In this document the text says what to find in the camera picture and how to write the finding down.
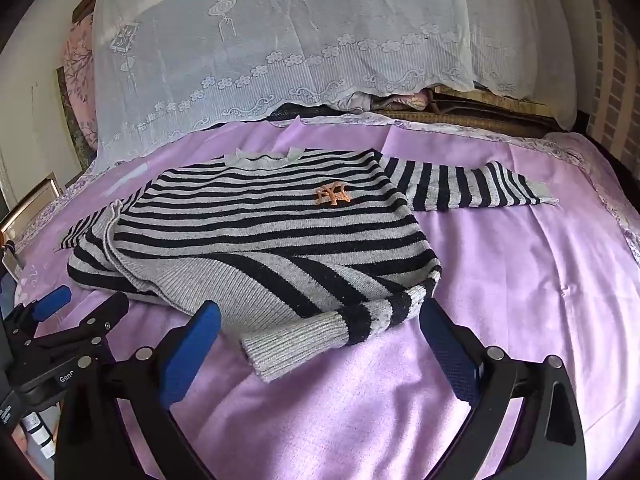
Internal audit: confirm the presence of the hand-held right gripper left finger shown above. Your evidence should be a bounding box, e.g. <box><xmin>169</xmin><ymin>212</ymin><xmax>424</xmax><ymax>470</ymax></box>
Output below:
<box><xmin>54</xmin><ymin>300</ymin><xmax>223</xmax><ymax>480</ymax></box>

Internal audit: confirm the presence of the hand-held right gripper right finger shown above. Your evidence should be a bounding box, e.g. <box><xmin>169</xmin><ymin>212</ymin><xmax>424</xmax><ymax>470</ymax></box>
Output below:
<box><xmin>419</xmin><ymin>299</ymin><xmax>587</xmax><ymax>480</ymax></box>

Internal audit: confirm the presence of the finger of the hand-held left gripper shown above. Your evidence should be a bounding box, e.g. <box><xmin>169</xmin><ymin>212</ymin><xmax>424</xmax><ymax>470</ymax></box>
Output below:
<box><xmin>30</xmin><ymin>292</ymin><xmax>130</xmax><ymax>361</ymax></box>
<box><xmin>0</xmin><ymin>285</ymin><xmax>72</xmax><ymax>356</ymax></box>

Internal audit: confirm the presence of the black grey striped sweater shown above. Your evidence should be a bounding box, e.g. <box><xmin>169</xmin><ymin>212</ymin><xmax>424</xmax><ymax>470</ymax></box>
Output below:
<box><xmin>59</xmin><ymin>146</ymin><xmax>560</xmax><ymax>383</ymax></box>

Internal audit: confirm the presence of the purple bed sheet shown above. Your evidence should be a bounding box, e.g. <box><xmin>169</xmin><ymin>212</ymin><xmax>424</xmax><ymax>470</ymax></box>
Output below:
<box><xmin>10</xmin><ymin>110</ymin><xmax>640</xmax><ymax>480</ymax></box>

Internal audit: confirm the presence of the metal framed panel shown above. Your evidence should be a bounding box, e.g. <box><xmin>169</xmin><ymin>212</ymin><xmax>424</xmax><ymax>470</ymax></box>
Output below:
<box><xmin>0</xmin><ymin>171</ymin><xmax>63</xmax><ymax>246</ymax></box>

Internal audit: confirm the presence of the dark marbled board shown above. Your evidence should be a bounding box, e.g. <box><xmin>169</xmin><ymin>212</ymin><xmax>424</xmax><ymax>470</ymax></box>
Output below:
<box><xmin>55</xmin><ymin>65</ymin><xmax>96</xmax><ymax>171</ymax></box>

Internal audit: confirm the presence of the pink floral pillow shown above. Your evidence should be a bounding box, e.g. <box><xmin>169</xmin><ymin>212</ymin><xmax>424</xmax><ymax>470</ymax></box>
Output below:
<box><xmin>60</xmin><ymin>12</ymin><xmax>101</xmax><ymax>151</ymax></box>

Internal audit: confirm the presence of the dark striped cloth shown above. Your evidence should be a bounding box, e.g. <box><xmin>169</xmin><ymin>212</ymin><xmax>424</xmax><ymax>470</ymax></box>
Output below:
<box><xmin>265</xmin><ymin>102</ymin><xmax>346</xmax><ymax>123</ymax></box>

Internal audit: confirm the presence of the brown checked curtain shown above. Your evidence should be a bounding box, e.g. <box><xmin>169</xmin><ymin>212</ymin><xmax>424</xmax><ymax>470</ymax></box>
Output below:
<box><xmin>585</xmin><ymin>0</ymin><xmax>640</xmax><ymax>161</ymax></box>

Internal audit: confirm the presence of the white lace cover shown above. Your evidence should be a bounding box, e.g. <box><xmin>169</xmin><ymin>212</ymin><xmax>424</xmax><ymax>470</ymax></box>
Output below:
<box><xmin>92</xmin><ymin>0</ymin><xmax>588</xmax><ymax>173</ymax></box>

